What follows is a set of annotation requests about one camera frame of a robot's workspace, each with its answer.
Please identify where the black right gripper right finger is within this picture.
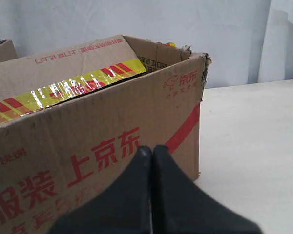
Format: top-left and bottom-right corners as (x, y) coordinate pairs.
(152, 145), (262, 234)

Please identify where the cardboard box with yellow tape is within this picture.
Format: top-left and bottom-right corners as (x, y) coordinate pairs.
(0, 35), (211, 234)

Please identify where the open plain cardboard box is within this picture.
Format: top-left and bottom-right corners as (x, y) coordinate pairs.
(0, 39), (18, 62)

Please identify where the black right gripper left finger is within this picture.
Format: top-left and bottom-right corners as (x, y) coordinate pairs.
(49, 146), (152, 234)

